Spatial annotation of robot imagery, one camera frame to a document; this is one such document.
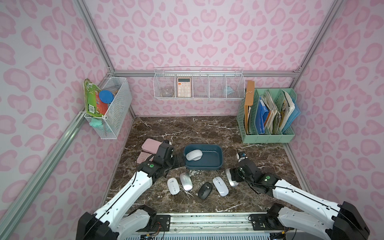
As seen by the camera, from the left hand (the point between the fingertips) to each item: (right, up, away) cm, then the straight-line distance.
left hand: (178, 156), depth 81 cm
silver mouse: (+4, -15, +4) cm, 17 cm away
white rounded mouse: (+8, -2, +14) cm, 17 cm away
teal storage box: (+20, -5, +15) cm, 25 cm away
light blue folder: (+70, +23, +11) cm, 75 cm away
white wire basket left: (-36, +17, +1) cm, 40 cm away
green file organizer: (+65, +33, +20) cm, 76 cm away
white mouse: (+23, -17, +3) cm, 29 cm away
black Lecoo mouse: (+14, -19, +1) cm, 24 cm away
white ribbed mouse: (-3, -17, +2) cm, 17 cm away
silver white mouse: (+31, -16, +4) cm, 35 cm away
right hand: (+31, -7, +3) cm, 32 cm away
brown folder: (+39, +30, +2) cm, 49 cm away
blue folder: (+51, +23, +13) cm, 57 cm away
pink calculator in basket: (+2, +41, +14) cm, 43 cm away
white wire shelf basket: (+11, +45, +17) cm, 49 cm away
